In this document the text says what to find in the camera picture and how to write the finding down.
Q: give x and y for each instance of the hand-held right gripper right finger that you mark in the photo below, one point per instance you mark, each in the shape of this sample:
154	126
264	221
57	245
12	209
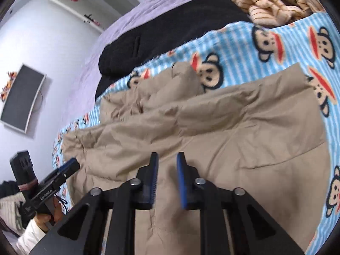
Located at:
182	180

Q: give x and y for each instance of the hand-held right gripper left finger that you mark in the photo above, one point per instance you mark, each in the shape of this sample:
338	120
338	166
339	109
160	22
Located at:
154	176

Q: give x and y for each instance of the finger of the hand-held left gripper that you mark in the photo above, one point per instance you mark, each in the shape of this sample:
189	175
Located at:
59	168
67	174

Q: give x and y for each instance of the tan puffer jacket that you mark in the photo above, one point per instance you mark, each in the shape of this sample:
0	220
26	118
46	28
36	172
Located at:
225	127

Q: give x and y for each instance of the person's left forearm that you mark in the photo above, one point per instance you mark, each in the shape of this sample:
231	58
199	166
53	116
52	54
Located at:
29	237

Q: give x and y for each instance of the person's left hand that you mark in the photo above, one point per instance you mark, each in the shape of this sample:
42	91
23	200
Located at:
58	209

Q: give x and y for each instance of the person's striped white clothing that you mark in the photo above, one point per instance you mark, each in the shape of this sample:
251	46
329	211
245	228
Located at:
10	207

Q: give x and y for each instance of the orange plush toys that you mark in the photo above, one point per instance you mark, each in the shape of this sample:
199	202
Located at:
6	87

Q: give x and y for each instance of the blue striped monkey print blanket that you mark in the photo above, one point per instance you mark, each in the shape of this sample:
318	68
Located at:
239	47

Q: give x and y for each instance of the black folded garment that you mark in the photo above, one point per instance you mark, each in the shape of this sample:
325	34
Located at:
164	32

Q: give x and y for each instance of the white door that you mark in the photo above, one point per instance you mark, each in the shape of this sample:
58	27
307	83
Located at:
79	8

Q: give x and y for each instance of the purple bedspread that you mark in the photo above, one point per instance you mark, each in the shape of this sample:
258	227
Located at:
148	2

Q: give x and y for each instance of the beige striped fleece garment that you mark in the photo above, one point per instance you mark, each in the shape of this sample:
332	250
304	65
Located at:
265	2

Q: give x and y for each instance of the wall-mounted curved screen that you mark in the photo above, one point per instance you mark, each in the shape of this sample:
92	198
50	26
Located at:
21	98

